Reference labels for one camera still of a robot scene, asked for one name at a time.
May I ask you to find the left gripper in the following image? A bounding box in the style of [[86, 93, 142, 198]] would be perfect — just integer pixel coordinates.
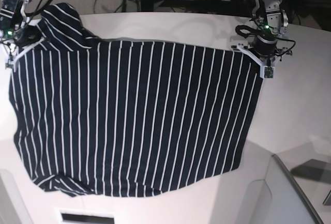
[[231, 25, 296, 79]]

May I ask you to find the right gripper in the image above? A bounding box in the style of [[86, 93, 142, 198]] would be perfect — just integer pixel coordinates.
[[1, 23, 47, 72]]

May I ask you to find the navy white striped t-shirt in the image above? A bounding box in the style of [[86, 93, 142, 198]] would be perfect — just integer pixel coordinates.
[[9, 3, 263, 197]]

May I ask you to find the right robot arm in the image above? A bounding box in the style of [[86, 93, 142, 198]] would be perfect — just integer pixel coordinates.
[[1, 0, 53, 71]]

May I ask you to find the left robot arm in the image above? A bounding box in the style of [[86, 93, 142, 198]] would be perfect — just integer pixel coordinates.
[[232, 0, 296, 79]]

